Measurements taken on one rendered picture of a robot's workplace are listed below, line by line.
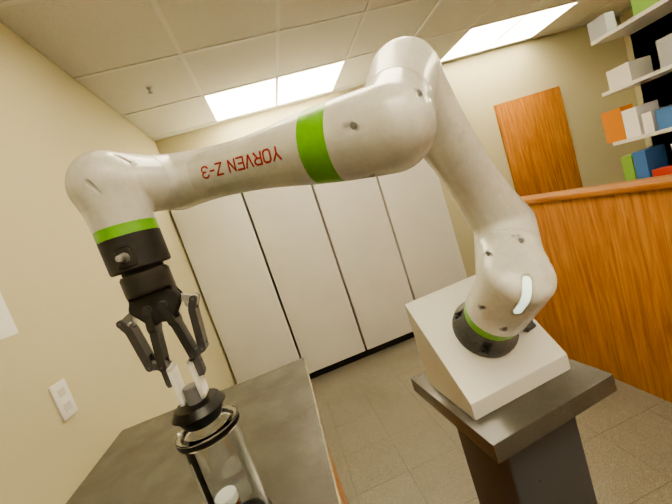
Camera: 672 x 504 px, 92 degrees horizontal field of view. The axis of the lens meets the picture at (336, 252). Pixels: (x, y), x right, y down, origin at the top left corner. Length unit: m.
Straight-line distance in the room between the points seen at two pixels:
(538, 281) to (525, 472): 0.45
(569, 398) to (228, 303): 2.69
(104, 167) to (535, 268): 0.73
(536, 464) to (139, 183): 0.97
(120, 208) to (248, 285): 2.54
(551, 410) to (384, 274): 2.54
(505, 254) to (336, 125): 0.41
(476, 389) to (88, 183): 0.80
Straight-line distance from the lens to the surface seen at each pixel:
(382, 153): 0.44
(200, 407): 0.64
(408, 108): 0.44
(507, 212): 0.76
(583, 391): 0.89
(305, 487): 0.82
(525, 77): 4.90
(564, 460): 1.02
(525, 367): 0.88
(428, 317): 0.86
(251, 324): 3.15
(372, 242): 3.17
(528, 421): 0.82
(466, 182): 0.69
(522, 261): 0.70
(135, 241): 0.58
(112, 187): 0.59
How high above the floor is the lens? 1.44
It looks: 7 degrees down
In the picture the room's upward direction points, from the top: 18 degrees counter-clockwise
